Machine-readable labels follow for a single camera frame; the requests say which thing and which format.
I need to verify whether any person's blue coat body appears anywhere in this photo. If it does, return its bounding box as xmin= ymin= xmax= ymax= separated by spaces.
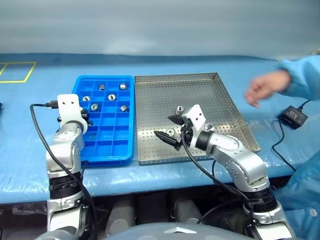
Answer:
xmin=273 ymin=99 xmax=320 ymax=240

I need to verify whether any grey rounded robot leg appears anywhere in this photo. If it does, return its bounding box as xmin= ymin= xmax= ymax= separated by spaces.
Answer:
xmin=104 ymin=197 xmax=137 ymax=237
xmin=171 ymin=191 xmax=204 ymax=226

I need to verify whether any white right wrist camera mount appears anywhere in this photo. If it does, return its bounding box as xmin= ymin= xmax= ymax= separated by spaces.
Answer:
xmin=181 ymin=104 xmax=208 ymax=139

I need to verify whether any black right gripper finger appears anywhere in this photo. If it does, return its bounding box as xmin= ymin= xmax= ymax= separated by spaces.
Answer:
xmin=153 ymin=130 xmax=182 ymax=151
xmin=167 ymin=115 xmax=186 ymax=127

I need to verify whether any grey robot torso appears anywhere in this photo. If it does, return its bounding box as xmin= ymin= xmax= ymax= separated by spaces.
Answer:
xmin=103 ymin=222 xmax=253 ymax=240

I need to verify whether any black adapter output cable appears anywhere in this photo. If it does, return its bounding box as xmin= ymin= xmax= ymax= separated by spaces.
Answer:
xmin=271 ymin=119 xmax=297 ymax=172

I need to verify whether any black adapter input cable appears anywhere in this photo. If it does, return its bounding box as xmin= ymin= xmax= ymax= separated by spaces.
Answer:
xmin=298 ymin=99 xmax=314 ymax=111

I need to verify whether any black power adapter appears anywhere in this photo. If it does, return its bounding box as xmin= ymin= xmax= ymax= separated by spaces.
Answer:
xmin=277 ymin=104 xmax=309 ymax=130

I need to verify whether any blue plastic compartment tray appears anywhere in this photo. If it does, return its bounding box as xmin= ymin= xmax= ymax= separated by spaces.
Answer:
xmin=71 ymin=75 xmax=136 ymax=167

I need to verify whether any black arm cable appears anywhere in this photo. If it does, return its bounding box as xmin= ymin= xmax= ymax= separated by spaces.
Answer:
xmin=29 ymin=100 xmax=99 ymax=240
xmin=180 ymin=129 xmax=254 ymax=226

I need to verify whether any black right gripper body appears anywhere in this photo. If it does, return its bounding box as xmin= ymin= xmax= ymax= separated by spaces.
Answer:
xmin=179 ymin=119 xmax=200 ymax=151

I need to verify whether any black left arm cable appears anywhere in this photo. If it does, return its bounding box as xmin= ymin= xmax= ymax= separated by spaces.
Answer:
xmin=29 ymin=100 xmax=99 ymax=240

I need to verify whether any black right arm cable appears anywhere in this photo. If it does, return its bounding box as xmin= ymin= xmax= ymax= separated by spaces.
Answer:
xmin=180 ymin=129 xmax=254 ymax=226

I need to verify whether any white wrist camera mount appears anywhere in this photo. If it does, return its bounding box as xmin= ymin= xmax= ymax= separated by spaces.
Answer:
xmin=181 ymin=104 xmax=208 ymax=139
xmin=56 ymin=93 xmax=89 ymax=134

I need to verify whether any perforated steel tray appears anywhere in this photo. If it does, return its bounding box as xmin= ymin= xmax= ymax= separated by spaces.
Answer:
xmin=134 ymin=72 xmax=262 ymax=166

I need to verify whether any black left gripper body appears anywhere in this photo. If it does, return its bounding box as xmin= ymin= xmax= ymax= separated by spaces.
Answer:
xmin=79 ymin=107 xmax=93 ymax=126

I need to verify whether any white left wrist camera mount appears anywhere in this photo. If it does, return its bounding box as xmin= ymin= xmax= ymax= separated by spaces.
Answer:
xmin=56 ymin=93 xmax=89 ymax=134

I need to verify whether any person's bare hand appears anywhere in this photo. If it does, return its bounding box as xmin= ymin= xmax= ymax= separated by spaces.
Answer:
xmin=244 ymin=70 xmax=292 ymax=108

